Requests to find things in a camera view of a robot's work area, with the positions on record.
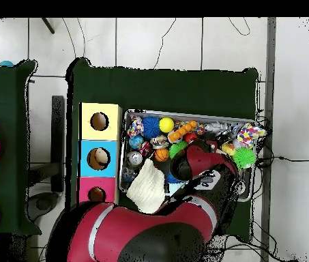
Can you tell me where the yellow ball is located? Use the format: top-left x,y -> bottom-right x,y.
158,117 -> 175,134

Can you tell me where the green spiky rubber ball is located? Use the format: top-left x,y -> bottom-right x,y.
233,146 -> 258,170

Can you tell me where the clear mesh bin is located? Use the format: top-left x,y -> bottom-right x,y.
118,111 -> 256,202

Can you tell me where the dark green tablecloth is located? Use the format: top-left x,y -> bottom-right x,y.
65,57 -> 260,238

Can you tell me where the black cable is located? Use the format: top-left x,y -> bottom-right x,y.
252,154 -> 309,166

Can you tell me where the green covered side table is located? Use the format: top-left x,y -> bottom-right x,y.
0,59 -> 39,237

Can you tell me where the blue spiky rubber ball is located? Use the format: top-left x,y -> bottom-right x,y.
141,115 -> 162,139
166,172 -> 181,184

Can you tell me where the colourful rope knot toy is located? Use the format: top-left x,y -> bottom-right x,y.
127,116 -> 145,139

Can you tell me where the orange plastic toy block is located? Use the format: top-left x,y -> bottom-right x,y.
167,119 -> 198,145

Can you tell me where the small green spiky ball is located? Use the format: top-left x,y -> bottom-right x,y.
168,141 -> 189,160

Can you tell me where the cream yellow waffle cloth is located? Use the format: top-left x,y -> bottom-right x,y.
126,159 -> 166,215

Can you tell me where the small yellow duck plush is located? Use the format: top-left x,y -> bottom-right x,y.
221,141 -> 236,156

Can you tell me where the wooden box with three holes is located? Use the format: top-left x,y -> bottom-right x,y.
76,102 -> 123,205

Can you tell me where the small orange basketball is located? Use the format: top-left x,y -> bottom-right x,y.
153,148 -> 171,163

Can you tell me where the small red orange ball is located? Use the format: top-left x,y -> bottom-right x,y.
183,132 -> 198,144

